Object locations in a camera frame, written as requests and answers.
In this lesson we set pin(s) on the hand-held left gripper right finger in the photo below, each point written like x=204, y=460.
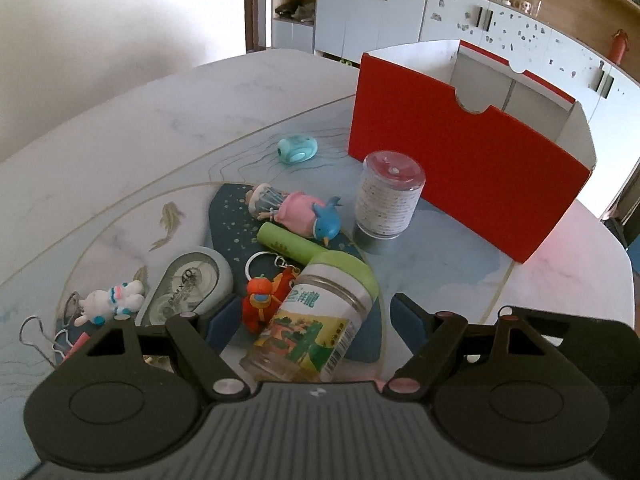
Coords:
x=406, y=312

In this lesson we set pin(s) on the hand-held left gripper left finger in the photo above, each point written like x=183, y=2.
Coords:
x=221, y=321

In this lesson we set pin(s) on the clear jar green lid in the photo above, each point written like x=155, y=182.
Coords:
x=320, y=310

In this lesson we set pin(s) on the green tube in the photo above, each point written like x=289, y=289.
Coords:
x=285, y=242

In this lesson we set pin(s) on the speckled cylinder container clear lid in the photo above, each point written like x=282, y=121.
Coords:
x=385, y=200

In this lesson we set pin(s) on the pink binder clip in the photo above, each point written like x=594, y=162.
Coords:
x=79, y=342

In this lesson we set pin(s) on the red cardboard box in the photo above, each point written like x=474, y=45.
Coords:
x=450, y=160

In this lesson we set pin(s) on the grey correction tape dispenser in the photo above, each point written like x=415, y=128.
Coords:
x=190, y=280

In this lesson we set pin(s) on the white bunny toy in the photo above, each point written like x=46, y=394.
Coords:
x=115, y=300

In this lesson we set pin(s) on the blue bird toy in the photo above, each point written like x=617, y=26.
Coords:
x=327, y=222

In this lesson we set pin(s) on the pink doll figurine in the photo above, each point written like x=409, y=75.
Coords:
x=290, y=210

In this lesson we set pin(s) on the teal round toy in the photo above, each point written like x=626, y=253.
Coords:
x=299, y=149

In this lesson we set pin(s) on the low white cabinet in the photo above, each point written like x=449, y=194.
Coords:
x=292, y=35

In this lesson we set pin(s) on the speckled white cabinet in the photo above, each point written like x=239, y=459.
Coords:
x=525, y=35

